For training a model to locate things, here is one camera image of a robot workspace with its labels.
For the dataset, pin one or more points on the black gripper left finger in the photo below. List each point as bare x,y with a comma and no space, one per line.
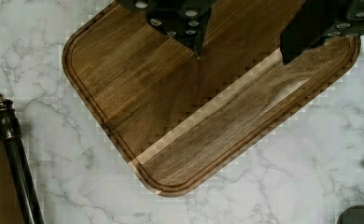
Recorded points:
184,20

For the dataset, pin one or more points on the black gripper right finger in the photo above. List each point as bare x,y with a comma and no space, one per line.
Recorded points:
317,21

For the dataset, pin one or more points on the wooden cutting board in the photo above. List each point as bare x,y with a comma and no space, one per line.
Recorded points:
178,117

